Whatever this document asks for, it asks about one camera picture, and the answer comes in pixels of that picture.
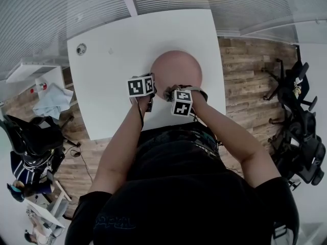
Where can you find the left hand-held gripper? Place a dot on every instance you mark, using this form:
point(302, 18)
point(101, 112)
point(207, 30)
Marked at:
point(138, 87)

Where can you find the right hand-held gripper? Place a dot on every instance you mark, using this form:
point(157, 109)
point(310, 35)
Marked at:
point(182, 106)

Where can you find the big pink plate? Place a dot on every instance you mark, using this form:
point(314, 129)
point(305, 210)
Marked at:
point(176, 68)

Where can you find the person's left forearm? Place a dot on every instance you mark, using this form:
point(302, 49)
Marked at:
point(115, 152)

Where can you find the person's right forearm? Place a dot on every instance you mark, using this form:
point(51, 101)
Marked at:
point(230, 139)

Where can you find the light blue towel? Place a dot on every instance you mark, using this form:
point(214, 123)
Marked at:
point(53, 101)

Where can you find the white bottle with red cap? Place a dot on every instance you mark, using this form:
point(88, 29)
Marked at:
point(40, 87)

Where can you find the white slatted side table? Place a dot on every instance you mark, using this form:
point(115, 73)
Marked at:
point(33, 69)

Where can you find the person's black shirt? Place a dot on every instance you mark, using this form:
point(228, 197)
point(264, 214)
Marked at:
point(189, 203)

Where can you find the black round helmet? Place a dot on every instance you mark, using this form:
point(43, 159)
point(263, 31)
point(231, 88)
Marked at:
point(35, 159)

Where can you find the white desk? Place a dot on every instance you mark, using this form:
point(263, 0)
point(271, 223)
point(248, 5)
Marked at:
point(43, 213)

